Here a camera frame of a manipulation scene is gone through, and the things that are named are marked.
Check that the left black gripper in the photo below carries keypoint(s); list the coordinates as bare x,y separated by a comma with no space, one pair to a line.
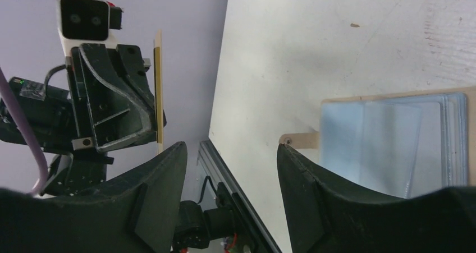
108,106

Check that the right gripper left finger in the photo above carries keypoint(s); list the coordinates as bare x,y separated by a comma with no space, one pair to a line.
136,211

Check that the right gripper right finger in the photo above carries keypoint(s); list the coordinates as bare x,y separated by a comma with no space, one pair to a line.
328,213

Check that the gold credit card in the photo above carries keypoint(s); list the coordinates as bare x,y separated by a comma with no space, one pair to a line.
158,89

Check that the beige leather card holder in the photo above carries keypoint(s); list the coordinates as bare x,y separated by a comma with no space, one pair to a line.
404,144

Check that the aluminium frame rail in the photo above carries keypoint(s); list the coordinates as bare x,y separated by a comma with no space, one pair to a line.
230,192

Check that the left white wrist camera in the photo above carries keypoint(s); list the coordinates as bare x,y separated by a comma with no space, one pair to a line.
87,21

